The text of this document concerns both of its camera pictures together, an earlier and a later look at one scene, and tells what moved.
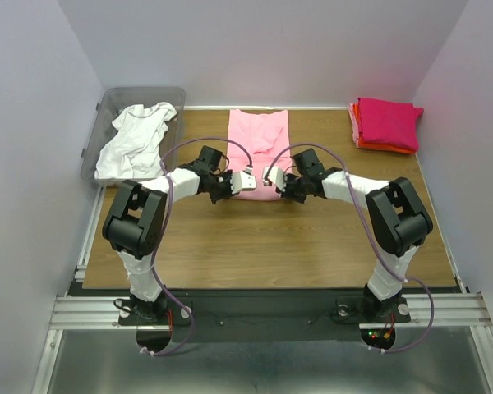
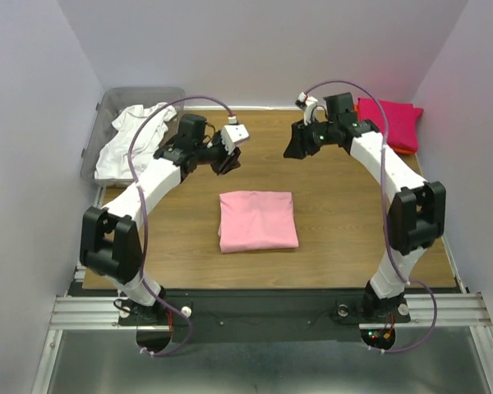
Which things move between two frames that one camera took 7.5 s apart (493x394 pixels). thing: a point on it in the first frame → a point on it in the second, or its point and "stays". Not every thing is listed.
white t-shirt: (132, 151) stays
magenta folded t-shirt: (390, 122) stays
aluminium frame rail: (80, 313) stays
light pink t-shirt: (257, 139) → (251, 220)
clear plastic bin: (112, 102) stays
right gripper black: (287, 194) → (299, 142)
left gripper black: (228, 194) → (229, 162)
